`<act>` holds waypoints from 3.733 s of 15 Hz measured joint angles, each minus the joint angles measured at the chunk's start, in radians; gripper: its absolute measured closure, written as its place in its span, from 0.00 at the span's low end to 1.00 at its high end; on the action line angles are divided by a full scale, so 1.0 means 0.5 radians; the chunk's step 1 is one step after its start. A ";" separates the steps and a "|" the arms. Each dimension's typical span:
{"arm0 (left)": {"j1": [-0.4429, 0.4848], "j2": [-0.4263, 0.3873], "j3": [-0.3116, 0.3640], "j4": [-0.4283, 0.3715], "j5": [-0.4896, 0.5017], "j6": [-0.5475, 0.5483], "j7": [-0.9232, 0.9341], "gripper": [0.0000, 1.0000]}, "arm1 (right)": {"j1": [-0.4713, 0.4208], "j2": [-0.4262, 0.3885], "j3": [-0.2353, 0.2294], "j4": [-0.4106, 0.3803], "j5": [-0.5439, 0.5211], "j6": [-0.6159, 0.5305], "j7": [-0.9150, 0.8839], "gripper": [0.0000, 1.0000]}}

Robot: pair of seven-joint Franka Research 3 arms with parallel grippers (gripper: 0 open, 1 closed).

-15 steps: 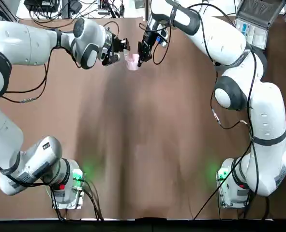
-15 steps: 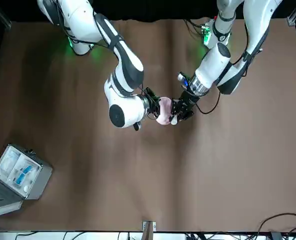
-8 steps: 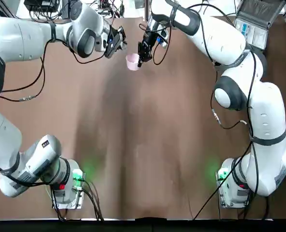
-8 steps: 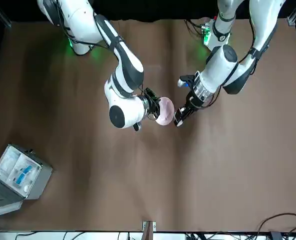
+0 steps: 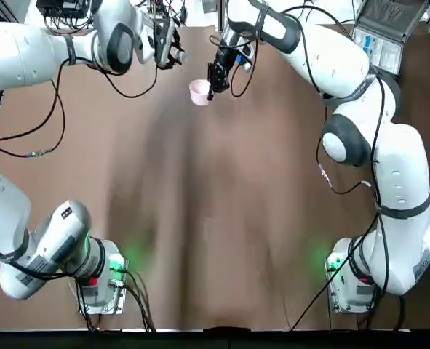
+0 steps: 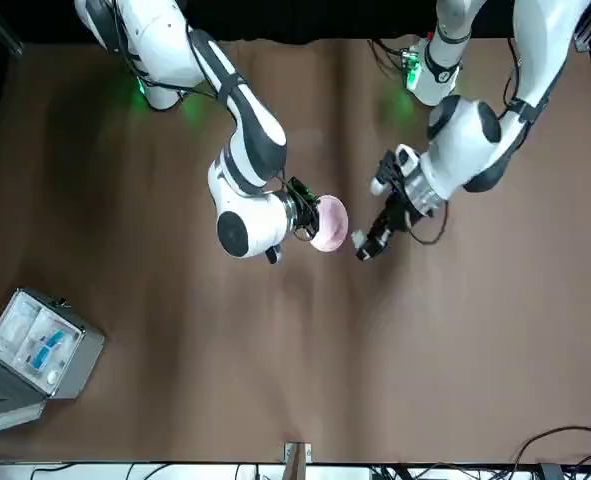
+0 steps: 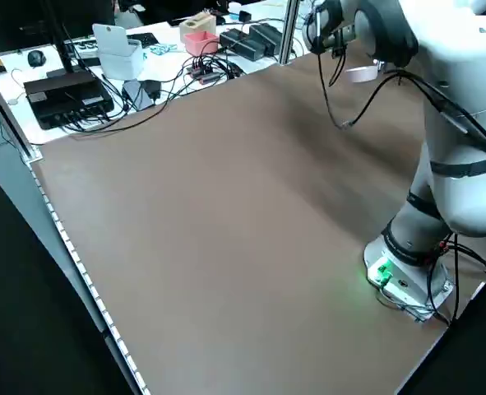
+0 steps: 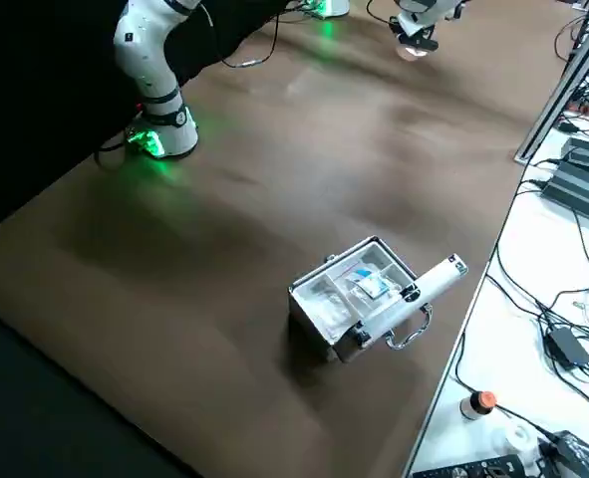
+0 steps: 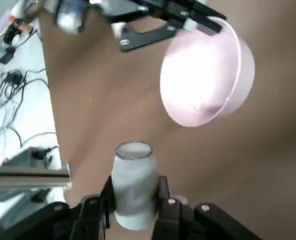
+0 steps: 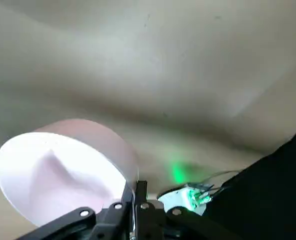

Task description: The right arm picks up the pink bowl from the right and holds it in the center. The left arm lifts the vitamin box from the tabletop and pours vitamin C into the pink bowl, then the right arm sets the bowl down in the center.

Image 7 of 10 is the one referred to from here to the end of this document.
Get aluminium frame post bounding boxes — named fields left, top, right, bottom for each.
left=278, top=0, right=300, bottom=66

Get black base cable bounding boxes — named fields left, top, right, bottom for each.
left=373, top=234, right=486, bottom=328

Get black computer mouse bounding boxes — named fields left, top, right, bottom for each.
left=26, top=49, right=47, bottom=68

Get grey flat phone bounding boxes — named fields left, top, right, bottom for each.
left=122, top=80, right=155, bottom=111

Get black wall plug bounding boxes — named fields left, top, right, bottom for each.
left=141, top=79, right=162, bottom=105

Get black desk cables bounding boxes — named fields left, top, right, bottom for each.
left=61, top=53, right=252, bottom=139

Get black device box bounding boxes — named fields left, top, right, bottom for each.
left=23, top=71, right=115, bottom=131

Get usb hub with plugs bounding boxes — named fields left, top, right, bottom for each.
left=184, top=61, right=244, bottom=86

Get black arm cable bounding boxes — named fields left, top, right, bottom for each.
left=308, top=7, right=486, bottom=165

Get white box with lid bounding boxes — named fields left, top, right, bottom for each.
left=91, top=23, right=145, bottom=81

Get aluminium table edge rail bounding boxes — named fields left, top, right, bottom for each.
left=0, top=65, right=153, bottom=395

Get pink storage box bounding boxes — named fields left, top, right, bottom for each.
left=183, top=31, right=220, bottom=56

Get black power adapter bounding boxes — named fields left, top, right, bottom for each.
left=219, top=28, right=268, bottom=61
left=248, top=23, right=285, bottom=57

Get teal patterned item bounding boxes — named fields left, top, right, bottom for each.
left=146, top=42, right=181, bottom=57

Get black monitor stand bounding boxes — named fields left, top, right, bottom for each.
left=44, top=0, right=88, bottom=79

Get white desk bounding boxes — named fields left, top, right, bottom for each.
left=0, top=0, right=309, bottom=157

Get black keypad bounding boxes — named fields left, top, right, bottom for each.
left=126, top=32, right=160, bottom=47

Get power strip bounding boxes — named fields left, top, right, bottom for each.
left=72, top=36, right=100, bottom=54

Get beige wooden holder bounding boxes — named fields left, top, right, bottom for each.
left=178, top=12, right=217, bottom=42

